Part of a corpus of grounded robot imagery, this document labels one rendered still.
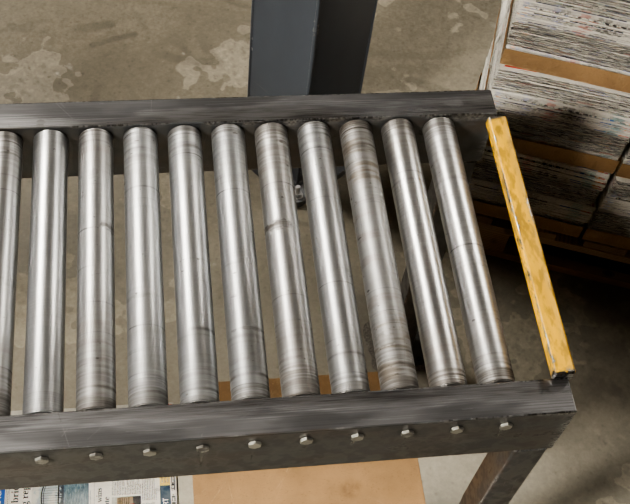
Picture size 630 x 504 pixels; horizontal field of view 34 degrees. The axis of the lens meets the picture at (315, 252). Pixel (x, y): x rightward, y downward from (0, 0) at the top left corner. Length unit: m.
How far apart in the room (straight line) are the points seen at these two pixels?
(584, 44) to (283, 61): 0.65
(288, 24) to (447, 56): 0.78
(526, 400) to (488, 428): 0.06
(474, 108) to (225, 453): 0.66
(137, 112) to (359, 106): 0.33
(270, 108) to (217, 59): 1.17
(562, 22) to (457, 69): 0.94
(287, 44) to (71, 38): 0.79
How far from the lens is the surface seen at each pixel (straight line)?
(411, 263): 1.46
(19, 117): 1.59
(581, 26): 1.91
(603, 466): 2.29
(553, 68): 1.99
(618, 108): 2.06
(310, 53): 2.15
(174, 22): 2.84
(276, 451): 1.36
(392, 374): 1.36
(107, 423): 1.32
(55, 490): 2.15
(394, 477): 2.17
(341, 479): 2.15
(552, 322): 1.42
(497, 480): 1.59
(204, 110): 1.58
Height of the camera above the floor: 2.00
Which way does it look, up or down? 57 degrees down
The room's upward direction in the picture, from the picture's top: 9 degrees clockwise
